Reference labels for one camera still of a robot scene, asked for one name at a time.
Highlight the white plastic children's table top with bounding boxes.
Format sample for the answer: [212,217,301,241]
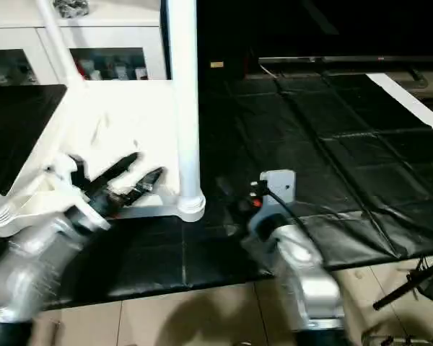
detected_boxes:
[0,79,206,239]

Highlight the black work mat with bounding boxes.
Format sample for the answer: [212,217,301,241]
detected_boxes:
[0,72,433,303]

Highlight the white glass-door cabinet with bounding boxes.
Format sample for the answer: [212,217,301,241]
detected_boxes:
[0,0,171,86]

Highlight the dark object on cabinet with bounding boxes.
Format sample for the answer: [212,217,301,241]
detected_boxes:
[54,0,92,19]

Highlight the black metal bar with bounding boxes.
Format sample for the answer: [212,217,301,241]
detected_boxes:
[258,56,433,68]

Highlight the white flat board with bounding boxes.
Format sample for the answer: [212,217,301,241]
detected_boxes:
[368,72,433,139]

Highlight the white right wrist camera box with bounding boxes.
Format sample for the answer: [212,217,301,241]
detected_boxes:
[260,169,297,218]

